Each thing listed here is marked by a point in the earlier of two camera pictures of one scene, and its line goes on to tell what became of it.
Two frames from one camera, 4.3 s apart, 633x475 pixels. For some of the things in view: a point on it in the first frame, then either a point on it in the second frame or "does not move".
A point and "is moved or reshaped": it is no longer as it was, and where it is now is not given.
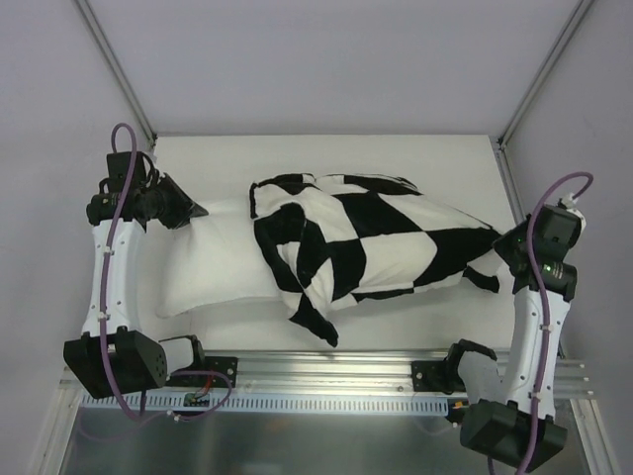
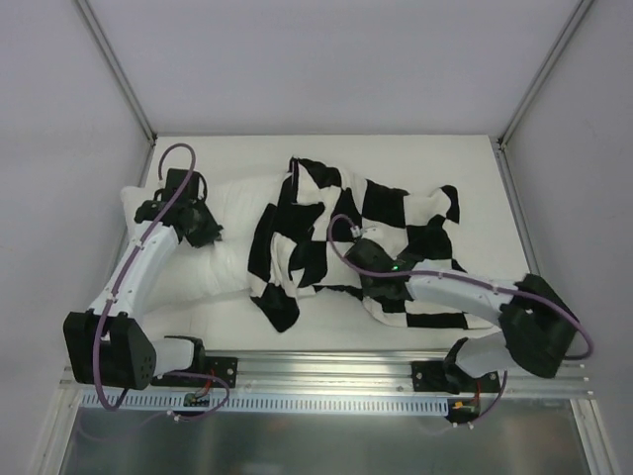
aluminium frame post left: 118,69 does not move
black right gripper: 510,243 → 360,252
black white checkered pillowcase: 325,241 is moved or reshaped
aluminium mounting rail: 329,373 does not move
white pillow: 216,258 is moved or reshaped
